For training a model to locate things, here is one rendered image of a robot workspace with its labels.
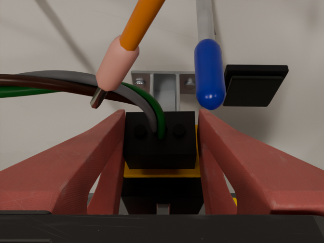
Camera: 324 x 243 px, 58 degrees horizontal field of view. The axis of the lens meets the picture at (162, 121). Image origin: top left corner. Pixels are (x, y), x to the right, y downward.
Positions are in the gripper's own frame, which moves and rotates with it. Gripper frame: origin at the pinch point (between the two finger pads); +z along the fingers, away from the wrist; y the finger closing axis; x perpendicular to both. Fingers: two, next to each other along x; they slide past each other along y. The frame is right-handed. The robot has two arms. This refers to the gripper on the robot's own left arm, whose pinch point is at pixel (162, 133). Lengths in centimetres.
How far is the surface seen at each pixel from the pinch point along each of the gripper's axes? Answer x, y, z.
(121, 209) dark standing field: 107, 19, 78
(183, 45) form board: -1.0, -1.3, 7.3
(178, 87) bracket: 1.8, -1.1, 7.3
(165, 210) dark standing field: 107, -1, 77
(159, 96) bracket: 3.2, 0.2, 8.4
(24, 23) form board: -2.5, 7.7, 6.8
